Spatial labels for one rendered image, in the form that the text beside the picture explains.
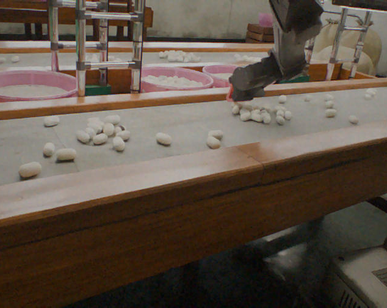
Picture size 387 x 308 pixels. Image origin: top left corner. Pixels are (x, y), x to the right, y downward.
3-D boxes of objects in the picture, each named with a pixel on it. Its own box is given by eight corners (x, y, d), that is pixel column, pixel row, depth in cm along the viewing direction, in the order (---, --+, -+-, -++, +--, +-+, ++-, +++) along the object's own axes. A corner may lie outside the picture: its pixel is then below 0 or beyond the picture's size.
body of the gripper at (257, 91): (226, 77, 103) (243, 65, 97) (254, 76, 108) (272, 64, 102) (233, 100, 102) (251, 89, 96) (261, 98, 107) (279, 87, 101)
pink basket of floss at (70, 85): (97, 110, 115) (98, 79, 111) (45, 142, 91) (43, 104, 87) (20, 95, 120) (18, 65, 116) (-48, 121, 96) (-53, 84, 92)
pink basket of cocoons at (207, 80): (224, 107, 133) (228, 79, 129) (176, 124, 112) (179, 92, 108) (165, 88, 146) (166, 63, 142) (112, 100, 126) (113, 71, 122)
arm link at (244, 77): (307, 71, 90) (292, 38, 91) (274, 80, 84) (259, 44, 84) (273, 92, 100) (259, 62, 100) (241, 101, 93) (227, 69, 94)
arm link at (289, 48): (330, 17, 51) (296, -55, 51) (290, 36, 52) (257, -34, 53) (308, 75, 93) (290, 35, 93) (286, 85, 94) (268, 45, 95)
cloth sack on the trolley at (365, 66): (376, 91, 396) (388, 54, 380) (330, 95, 357) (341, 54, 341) (333, 77, 437) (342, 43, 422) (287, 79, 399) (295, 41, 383)
